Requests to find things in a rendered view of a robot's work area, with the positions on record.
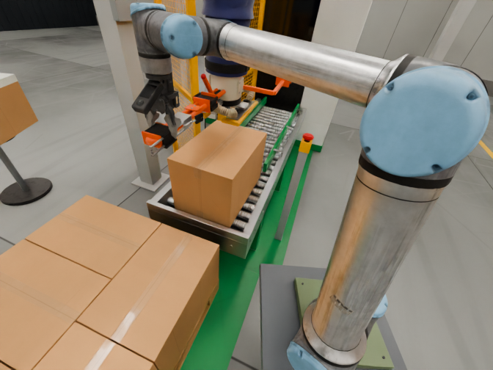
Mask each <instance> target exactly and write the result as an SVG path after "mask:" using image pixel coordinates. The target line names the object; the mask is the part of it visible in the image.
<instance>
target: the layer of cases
mask: <svg viewBox="0 0 493 370"><path fill-rule="evenodd" d="M218 279H219V244H216V243H213V242H210V241H208V240H205V239H202V238H200V237H198V236H194V235H192V234H190V233H187V232H184V231H181V230H178V229H177V228H173V227H171V226H168V225H165V224H163V223H162V224H161V223H160V222H157V221H155V220H152V219H149V218H147V217H143V216H142V215H139V214H136V213H133V212H132V211H128V210H126V209H123V208H120V207H118V206H115V205H112V204H110V203H107V202H104V201H102V200H99V199H97V198H94V197H91V196H89V195H85V196H84V197H83V198H82V199H80V200H78V201H77V202H76V203H74V204H73V205H71V206H70V207H69V208H67V209H65V210H64V211H63V212H62V213H60V214H58V215H57V216H55V218H53V219H52V220H50V221H49V222H47V223H46V224H44V225H43V226H42V227H40V228H38V229H37V230H36V231H35V232H33V233H31V234H30V235H28V236H27V237H26V238H25V239H23V240H21V241H20V242H19V243H17V244H16V245H14V246H13V247H11V248H10V249H9V250H7V251H6V252H5V253H3V254H1V255H0V370H174V369H175V367H176V365H177V363H178V361H179V359H180V356H181V354H182V352H183V350H184V348H185V346H186V344H187V342H188V340H189V338H190V336H191V334H192V332H193V330H194V328H195V326H196V324H197V322H198V320H199V318H200V316H201V314H202V311H203V309H204V307H205V305H206V303H207V301H208V299H209V297H210V295H211V293H212V291H213V289H214V287H215V285H216V283H217V281H218Z"/></svg>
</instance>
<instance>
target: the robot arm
mask: <svg viewBox="0 0 493 370"><path fill-rule="evenodd" d="M130 11H131V19H132V23H133V28H134V34H135V39H136V46H137V51H138V55H139V62H140V66H141V71H142V72H143V73H145V76H146V78H147V79H149V81H148V82H147V84H146V85H145V86H144V88H143V89H142V91H141V92H140V94H139V95H138V97H137V98H136V100H135V101H134V103H133V104H132V106H131V107H132V108H133V110H134V111H135V112H139V113H142V114H145V118H146V120H147V124H148V126H149V127H151V126H153V125H154V123H155V121H156V120H157V119H158V117H159V113H157V112H160V113H161V114H163V113H166V115H165V117H164V120H165V122H166V123H167V125H168V126H169V130H170V132H171V136H172V137H173V138H175V139H177V135H178V127H179V126H180V125H181V120H180V118H177V117H175V113H174V110H173V109H174V108H178V107H179V106H180V103H179V95H178V91H176V90H174V86H173V79H172V61H171V55H173V56H174V57H177V58H179V59H191V58H193V57H195V56H215V57H219V58H222V59H226V60H228V61H233V62H237V63H239V64H242V65H246V66H247V67H250V68H254V69H256V70H259V71H262V72H264V73H268V74H271V75H273V76H276V77H279V78H281V79H285V80H287V81H291V82H293V83H296V84H300V85H301V86H304V87H308V88H310V89H313V90H316V91H319V92H321V93H325V94H327V95H330V96H333V97H336V98H339V99H341V100H344V101H348V102H350V103H353V104H356V105H358V106H362V107H365V108H366V109H365V111H364V113H363V116H362V119H361V123H360V126H359V139H360V142H361V146H362V150H361V154H360V156H359V160H358V165H359V166H358V170H357V174H356V176H355V179H354V183H353V186H352V188H351V193H350V195H349V198H348V202H347V205H346V209H345V212H344V215H343V218H342V222H341V224H340V228H339V231H338V234H337V238H336V240H335V245H334V247H333V250H332V254H331V257H330V259H329V263H328V267H327V269H326V273H325V276H324V280H323V283H322V285H321V290H320V292H319V295H318V298H316V299H314V300H313V301H312V302H311V303H310V304H309V305H308V307H307V309H306V311H305V312H304V316H303V320H302V324H301V327H300V329H299V331H298V333H297V334H296V335H295V337H294V338H293V340H292V341H291V342H290V345H289V347H288V349H287V356H288V359H289V361H290V363H291V365H292V367H293V368H294V369H295V370H355V368H356V367H357V365H358V364H359V362H360V361H361V359H362V357H363V355H364V354H365V350H366V347H367V339H368V336H369V335H370V332H371V330H372V327H373V325H374V324H375V322H376V321H377V319H379V318H380V317H382V316H383V315H384V313H385V311H386V310H387V306H388V302H387V297H386V292H387V290H388V288H389V287H390V284H391V282H392V281H393V279H394V277H395V276H396V274H397V272H398V270H399V269H400V267H401V264H402V263H403V261H404V259H405V257H406V256H407V254H408V252H409V250H410V249H411V247H412V245H413V243H414V242H415V239H416V238H417V236H418V234H419V232H420V231H421V229H422V227H423V225H424V224H425V222H426V220H427V218H428V216H429V214H430V213H431V211H432V209H433V207H434V205H435V204H436V202H437V200H438V198H439V196H440V195H441V193H442V191H443V189H445V188H446V187H447V186H448V185H449V184H450V182H451V180H452V178H453V177H454V175H455V174H456V171H457V170H458V168H459V166H460V165H461V163H462V161H463V159H464V157H466V156H467V155H468V154H469V153H470V152H471V151H472V150H473V149H474V148H475V146H476V145H477V144H478V143H479V142H480V140H481V138H482V137H483V135H484V133H485V131H486V128H487V126H488V123H489V116H490V103H489V97H488V91H487V88H486V85H485V83H484V82H483V80H482V78H481V77H480V76H478V75H477V74H476V73H475V72H473V71H471V70H469V69H467V68H464V67H462V66H458V65H454V64H450V63H448V62H442V61H439V60H435V59H429V58H425V57H419V56H415V55H412V54H405V55H404V56H402V57H400V58H398V59H396V60H395V61H389V60H386V59H381V58H377V57H372V56H368V55H364V54H359V53H355V52H352V51H347V50H343V49H339V48H334V47H330V46H325V45H321V44H317V43H312V42H308V41H305V40H300V39H296V38H292V37H287V36H283V35H278V34H275V33H270V32H265V31H261V30H258V29H253V28H249V27H245V26H240V25H238V24H236V23H233V22H231V21H229V20H226V19H215V18H204V17H198V16H193V15H185V14H181V13H173V12H167V10H166V7H165V6H164V5H163V4H154V3H132V4H131V5H130ZM170 54H171V55H170ZM176 97H178V104H177V103H176Z"/></svg>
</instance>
